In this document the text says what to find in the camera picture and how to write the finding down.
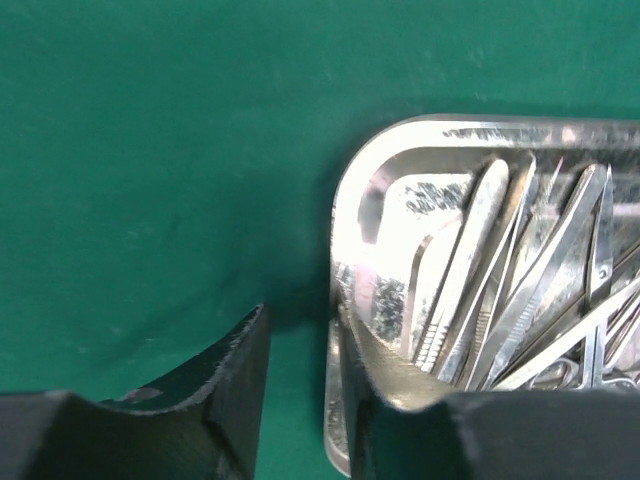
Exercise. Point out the steel instrument tray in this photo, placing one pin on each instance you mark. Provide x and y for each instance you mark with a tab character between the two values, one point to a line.
398	211

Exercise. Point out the steel hemostat clamp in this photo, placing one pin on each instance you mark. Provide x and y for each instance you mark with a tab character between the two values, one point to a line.
589	340

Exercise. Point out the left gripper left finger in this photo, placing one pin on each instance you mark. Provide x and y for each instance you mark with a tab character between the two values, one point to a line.
200	420

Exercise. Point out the steel surgical scissors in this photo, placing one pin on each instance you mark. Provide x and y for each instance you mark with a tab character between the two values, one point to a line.
598	285

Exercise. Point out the steel scalpel handle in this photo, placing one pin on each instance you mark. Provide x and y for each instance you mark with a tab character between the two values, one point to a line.
482	209

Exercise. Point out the steel forceps tweezers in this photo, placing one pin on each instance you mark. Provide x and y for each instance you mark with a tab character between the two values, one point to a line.
478	306

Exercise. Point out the green surgical cloth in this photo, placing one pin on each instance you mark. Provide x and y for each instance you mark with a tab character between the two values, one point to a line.
168	165

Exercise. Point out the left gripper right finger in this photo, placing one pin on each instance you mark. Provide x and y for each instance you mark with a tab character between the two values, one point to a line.
402	423

